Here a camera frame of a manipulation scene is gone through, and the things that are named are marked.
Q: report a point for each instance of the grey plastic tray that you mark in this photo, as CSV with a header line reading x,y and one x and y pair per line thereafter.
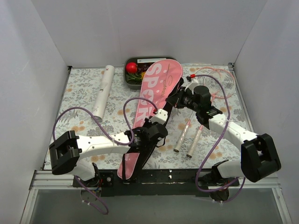
x,y
134,59

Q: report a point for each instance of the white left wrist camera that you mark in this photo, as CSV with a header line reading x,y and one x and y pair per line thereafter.
x,y
160,117

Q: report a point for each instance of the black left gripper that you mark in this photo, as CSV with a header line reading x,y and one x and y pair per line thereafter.
x,y
150,122

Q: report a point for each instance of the pink racket cover bag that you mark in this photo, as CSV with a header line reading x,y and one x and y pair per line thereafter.
x,y
162,79

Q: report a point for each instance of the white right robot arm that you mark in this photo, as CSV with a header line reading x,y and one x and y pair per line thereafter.
x,y
259,157

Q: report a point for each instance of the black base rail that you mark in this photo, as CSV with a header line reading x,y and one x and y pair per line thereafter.
x,y
150,182

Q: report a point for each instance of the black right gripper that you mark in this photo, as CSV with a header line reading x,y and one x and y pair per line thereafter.
x,y
177,100

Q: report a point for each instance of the red apple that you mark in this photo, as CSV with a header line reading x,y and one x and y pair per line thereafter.
x,y
131,67

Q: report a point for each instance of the badminton racket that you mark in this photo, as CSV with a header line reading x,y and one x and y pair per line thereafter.
x,y
227,81
188,124

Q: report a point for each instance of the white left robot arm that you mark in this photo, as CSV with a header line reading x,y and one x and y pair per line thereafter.
x,y
68,152

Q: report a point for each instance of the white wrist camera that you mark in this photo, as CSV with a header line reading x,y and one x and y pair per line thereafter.
x,y
193,82
160,117

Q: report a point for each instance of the white label strip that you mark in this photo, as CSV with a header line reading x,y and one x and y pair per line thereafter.
x,y
149,60

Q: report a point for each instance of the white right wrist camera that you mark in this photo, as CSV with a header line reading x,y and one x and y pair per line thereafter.
x,y
193,82

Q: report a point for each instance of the white shuttlecock tube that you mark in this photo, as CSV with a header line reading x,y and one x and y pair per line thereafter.
x,y
103,93

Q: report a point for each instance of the dark red grapes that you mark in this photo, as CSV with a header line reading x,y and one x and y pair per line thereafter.
x,y
142,67

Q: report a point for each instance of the floral table mat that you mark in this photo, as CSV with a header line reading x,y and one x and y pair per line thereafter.
x,y
78,99

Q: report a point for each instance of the green leafy sprig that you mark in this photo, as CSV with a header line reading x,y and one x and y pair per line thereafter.
x,y
134,78

